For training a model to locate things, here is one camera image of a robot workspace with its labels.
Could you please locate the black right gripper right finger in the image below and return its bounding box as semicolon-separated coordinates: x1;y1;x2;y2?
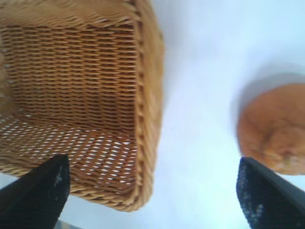
235;156;305;229

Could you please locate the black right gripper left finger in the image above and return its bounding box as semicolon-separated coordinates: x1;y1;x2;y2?
0;154;71;229

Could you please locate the bumpy orange fruit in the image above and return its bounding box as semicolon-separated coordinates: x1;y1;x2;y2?
237;83;305;176

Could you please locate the tan woven wicker basket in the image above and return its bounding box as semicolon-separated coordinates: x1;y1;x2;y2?
0;0;166;213

